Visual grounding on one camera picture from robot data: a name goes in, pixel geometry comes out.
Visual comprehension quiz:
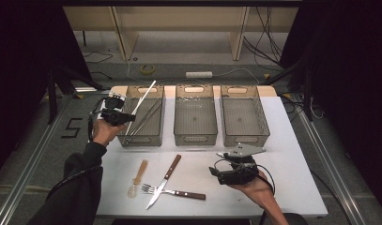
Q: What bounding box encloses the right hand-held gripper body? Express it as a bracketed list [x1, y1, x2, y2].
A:
[216, 142, 267, 186]

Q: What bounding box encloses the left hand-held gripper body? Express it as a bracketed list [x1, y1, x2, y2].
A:
[97, 92, 128, 127]

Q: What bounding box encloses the smoky clear plastic bin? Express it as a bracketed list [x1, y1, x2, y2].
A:
[174, 83, 219, 147]
[115, 84, 165, 147]
[220, 84, 271, 148]

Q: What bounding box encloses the wooden-handled fork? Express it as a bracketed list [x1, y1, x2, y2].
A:
[141, 183, 207, 201]

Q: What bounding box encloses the wooden-handled knife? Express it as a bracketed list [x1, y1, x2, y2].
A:
[145, 154, 182, 210]

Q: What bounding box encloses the clear tan-handled plastic spoon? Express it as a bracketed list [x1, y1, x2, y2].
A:
[127, 158, 149, 200]

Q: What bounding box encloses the person's left hand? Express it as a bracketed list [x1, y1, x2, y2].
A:
[92, 119, 127, 147]

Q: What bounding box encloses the person's right hand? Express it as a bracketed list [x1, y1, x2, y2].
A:
[228, 170, 276, 214]

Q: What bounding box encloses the yellow tape roll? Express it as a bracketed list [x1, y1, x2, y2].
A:
[139, 63, 156, 75]

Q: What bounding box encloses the black metal stand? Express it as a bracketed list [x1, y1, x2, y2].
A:
[262, 59, 314, 121]
[46, 62, 107, 125]

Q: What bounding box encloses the white power strip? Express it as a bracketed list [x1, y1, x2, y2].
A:
[185, 70, 214, 79]

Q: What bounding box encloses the beige wooden desk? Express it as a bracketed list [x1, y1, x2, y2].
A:
[63, 6, 299, 62]

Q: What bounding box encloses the left hand-held gripper cable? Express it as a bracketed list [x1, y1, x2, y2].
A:
[46, 97, 106, 201]

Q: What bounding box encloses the short aluminium rail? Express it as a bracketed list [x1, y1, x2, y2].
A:
[74, 86, 112, 95]

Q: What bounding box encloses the thin black floor cable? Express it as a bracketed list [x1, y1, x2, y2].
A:
[84, 50, 114, 65]

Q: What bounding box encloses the tangled black floor cable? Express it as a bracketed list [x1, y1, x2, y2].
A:
[279, 93, 324, 123]

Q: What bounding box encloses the long aluminium floor rail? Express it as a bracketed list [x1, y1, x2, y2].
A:
[0, 97, 70, 225]
[291, 93, 368, 225]

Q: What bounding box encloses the bundle of black cables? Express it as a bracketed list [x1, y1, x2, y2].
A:
[243, 6, 285, 68]

